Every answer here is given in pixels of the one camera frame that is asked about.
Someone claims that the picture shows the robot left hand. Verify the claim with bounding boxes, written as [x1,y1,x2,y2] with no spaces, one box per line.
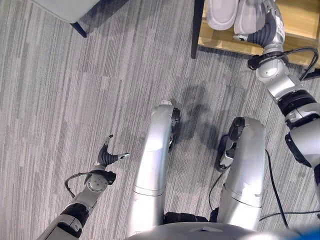
[92,134,131,173]

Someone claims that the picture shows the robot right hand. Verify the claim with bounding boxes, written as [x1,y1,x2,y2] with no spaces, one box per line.
[233,0,286,53]

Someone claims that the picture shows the silver robot torso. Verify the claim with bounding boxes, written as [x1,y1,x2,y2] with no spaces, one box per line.
[126,211,302,240]

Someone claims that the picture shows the silver robot right leg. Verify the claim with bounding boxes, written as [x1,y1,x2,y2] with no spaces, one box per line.
[215,116,267,231]

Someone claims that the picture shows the grey upholstered chair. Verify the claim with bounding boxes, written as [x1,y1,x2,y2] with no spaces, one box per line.
[29,0,106,39]

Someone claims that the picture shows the blue object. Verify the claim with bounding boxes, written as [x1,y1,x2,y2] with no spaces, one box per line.
[292,223,320,240]

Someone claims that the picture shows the wooden shoe rack black frame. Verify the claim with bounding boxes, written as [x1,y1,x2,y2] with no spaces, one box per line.
[190,0,320,81]

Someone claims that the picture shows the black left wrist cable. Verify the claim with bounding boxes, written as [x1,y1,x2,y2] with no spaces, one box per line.
[64,172,89,199]

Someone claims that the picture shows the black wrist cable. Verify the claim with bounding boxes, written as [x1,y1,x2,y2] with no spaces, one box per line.
[64,172,89,199]
[279,46,320,81]

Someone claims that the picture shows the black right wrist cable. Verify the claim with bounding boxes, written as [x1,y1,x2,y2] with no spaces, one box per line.
[279,46,320,81]

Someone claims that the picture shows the thin black floor cable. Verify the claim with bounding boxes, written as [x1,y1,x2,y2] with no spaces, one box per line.
[208,172,226,211]

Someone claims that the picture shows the thick black floor cable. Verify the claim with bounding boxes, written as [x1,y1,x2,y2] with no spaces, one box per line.
[258,148,320,230]

